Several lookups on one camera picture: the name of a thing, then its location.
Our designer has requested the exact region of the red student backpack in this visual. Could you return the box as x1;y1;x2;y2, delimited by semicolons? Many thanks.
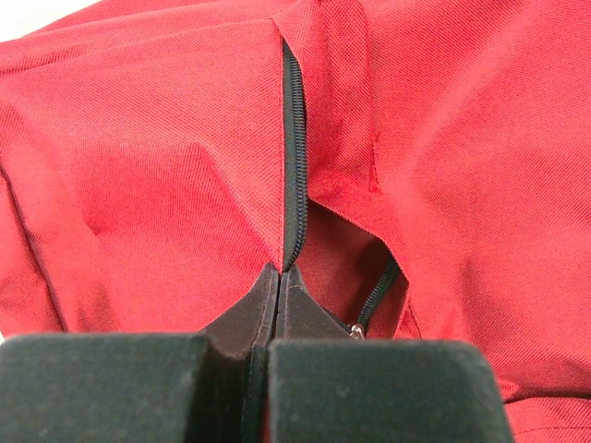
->
1;1;590;442

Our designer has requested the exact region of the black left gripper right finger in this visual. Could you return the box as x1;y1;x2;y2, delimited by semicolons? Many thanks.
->
268;269;513;442

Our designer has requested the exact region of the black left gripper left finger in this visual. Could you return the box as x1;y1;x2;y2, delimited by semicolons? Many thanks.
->
1;265;280;442

